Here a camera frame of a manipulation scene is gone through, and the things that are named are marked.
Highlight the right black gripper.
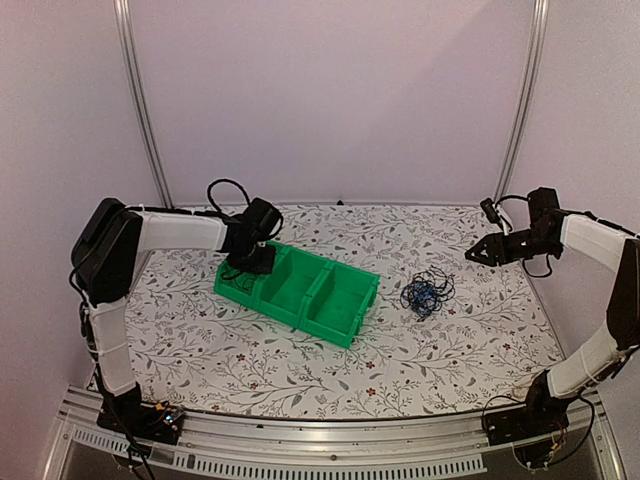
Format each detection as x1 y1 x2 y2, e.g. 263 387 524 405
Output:
465 227 560 268

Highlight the blue cable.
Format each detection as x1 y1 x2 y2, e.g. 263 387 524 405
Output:
402 280 444 316

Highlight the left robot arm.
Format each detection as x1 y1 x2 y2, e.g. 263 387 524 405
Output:
69 198 283 434

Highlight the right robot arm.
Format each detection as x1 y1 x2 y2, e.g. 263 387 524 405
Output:
465 187 639 436

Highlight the green three-compartment bin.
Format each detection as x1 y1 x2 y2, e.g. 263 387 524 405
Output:
214 242 380 349

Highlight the floral table mat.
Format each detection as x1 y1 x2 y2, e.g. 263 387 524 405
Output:
126 205 562 419

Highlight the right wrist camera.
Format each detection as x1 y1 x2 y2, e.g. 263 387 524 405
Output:
480 198 512 235

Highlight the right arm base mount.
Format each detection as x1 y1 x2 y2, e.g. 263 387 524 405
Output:
481 395 569 471

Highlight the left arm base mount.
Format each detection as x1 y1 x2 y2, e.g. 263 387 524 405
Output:
97 399 185 445

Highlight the front aluminium rail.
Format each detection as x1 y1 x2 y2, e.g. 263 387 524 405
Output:
43 387 630 479

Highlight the right aluminium frame post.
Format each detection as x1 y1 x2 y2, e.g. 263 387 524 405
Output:
493 0 550 199

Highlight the aluminium frame post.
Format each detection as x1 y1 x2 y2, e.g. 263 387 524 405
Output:
113 0 174 207
493 0 550 199

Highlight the left aluminium frame post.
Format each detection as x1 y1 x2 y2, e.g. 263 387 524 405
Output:
113 0 174 207

